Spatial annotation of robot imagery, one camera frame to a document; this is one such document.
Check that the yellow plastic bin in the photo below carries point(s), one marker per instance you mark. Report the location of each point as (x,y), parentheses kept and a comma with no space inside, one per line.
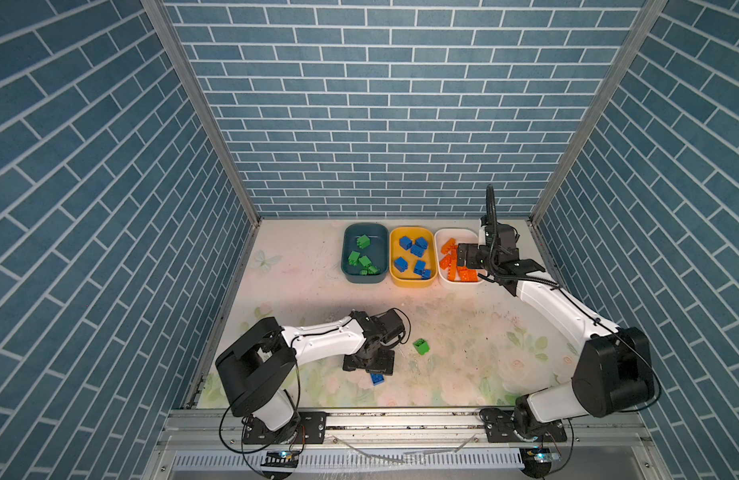
(407,279)

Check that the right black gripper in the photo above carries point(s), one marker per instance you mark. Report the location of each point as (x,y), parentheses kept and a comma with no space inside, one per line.
(470,261)

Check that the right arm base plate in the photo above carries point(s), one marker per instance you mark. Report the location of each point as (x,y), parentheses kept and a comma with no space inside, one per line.
(504,426)

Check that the orange lego brick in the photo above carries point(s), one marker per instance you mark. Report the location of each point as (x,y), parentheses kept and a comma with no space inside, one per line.
(467,275)
(450,274)
(447,261)
(448,246)

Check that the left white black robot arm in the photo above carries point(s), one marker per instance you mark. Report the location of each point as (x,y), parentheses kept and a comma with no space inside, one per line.
(254,368)

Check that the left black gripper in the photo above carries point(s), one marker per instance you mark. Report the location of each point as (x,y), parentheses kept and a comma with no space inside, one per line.
(386,365)

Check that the aluminium front rail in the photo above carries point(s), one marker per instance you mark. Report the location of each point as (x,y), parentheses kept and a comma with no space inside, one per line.
(427,427)

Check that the white plastic bin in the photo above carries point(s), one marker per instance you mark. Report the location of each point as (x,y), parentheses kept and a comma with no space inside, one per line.
(462,236)

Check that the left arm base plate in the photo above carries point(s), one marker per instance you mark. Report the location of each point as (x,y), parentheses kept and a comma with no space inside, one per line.
(306,427)

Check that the dark teal plastic bin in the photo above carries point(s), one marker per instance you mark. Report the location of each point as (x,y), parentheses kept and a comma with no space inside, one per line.
(378,252)

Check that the long blue lego brick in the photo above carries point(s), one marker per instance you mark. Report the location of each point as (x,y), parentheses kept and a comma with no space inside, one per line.
(377,378)

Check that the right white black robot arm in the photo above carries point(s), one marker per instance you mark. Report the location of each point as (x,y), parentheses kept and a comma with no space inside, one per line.
(614,372)

